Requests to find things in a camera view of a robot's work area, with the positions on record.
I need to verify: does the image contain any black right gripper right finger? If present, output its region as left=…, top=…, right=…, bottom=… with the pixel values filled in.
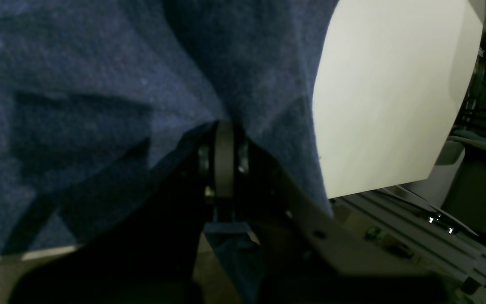
left=235, top=136, right=451, bottom=304

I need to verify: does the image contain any aluminium table frame rail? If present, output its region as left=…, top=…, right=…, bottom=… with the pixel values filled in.
left=334, top=186, right=486, bottom=288

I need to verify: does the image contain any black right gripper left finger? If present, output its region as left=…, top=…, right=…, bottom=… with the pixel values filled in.
left=9, top=122, right=235, bottom=304

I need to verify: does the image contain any grey chair at right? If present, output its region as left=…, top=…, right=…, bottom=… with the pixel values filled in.
left=402, top=130, right=486, bottom=233

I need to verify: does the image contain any dark blue t-shirt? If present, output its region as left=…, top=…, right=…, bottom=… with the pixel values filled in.
left=0, top=0, right=338, bottom=304

